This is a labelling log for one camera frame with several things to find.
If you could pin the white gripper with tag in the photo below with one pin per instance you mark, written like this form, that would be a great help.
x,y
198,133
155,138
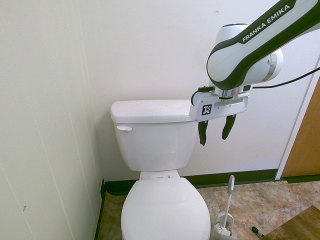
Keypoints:
x,y
225,106

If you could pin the white Franka Panda arm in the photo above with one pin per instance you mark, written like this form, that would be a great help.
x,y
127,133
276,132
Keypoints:
x,y
232,62

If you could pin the white toilet tank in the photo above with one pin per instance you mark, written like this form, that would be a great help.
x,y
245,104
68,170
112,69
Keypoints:
x,y
155,145

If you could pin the white toilet tank lid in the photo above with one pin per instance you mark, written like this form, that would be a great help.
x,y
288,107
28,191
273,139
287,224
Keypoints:
x,y
150,110

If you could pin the white toilet bowl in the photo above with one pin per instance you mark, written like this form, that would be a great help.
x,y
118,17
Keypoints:
x,y
160,175

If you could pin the white toilet brush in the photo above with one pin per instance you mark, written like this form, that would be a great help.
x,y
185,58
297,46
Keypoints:
x,y
228,205

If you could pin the white toilet seat lid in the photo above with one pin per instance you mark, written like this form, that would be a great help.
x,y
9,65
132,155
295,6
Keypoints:
x,y
165,207

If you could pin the white flush lever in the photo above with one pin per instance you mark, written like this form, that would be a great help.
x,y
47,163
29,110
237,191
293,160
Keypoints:
x,y
123,128

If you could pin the white toilet brush holder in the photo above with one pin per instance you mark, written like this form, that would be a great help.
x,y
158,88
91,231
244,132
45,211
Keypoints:
x,y
221,231

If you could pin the wooden door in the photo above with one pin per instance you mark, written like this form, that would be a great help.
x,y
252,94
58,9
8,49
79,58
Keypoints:
x,y
303,130

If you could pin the small black marker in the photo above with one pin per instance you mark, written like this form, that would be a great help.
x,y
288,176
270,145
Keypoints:
x,y
257,231

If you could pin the white door frame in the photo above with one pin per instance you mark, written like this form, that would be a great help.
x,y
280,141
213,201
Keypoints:
x,y
297,120

